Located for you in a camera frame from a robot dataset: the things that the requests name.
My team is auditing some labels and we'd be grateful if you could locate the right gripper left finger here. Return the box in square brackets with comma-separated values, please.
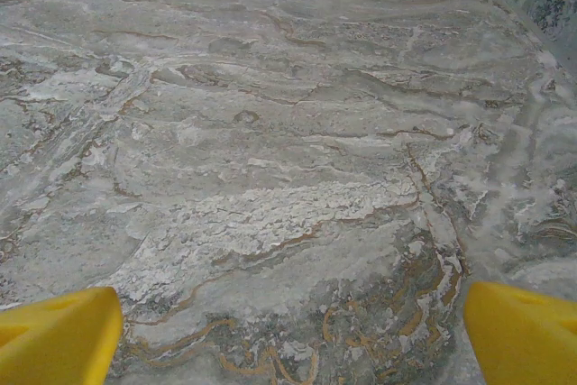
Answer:
[0, 286, 124, 385]

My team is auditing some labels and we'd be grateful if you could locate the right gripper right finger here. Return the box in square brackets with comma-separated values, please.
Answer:
[463, 280, 577, 385]

